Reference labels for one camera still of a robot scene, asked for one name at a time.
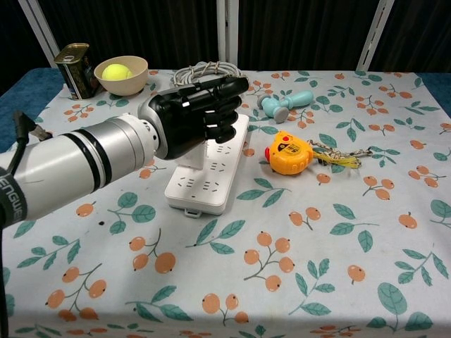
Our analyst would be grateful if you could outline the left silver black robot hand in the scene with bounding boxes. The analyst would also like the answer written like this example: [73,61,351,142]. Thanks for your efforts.
[137,76,250,161]

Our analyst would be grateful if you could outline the white power strip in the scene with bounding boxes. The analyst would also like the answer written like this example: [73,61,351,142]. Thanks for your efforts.
[164,113,250,216]

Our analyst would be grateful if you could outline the beige bowl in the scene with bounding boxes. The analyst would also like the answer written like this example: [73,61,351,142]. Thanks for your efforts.
[94,55,149,96]

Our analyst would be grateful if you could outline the yellow tennis ball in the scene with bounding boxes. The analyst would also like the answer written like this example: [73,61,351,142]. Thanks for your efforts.
[101,63,134,81]

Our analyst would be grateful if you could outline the black pleated curtain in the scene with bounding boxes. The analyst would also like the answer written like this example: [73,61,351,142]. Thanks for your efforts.
[0,0,451,98]

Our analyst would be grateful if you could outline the yellow tape measure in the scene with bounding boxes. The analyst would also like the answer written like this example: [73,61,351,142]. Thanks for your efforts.
[264,130,314,176]

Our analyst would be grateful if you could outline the light blue massage roller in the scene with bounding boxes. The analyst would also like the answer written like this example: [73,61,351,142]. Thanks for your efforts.
[259,89,314,124]

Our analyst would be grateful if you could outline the green gold metal tin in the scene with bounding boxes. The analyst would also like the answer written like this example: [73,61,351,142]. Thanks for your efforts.
[54,42,101,101]

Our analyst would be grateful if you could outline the floral patterned tablecloth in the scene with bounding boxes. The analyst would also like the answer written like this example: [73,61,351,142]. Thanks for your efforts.
[0,68,451,338]

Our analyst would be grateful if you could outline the grey coiled power cable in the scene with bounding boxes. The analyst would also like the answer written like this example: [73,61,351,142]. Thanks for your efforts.
[170,61,247,89]

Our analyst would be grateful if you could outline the white metal frame post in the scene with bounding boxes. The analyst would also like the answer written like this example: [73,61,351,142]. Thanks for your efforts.
[355,0,395,72]
[215,0,240,70]
[17,0,61,60]

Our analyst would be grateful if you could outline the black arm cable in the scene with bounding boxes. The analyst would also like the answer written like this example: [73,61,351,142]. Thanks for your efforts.
[0,111,50,338]

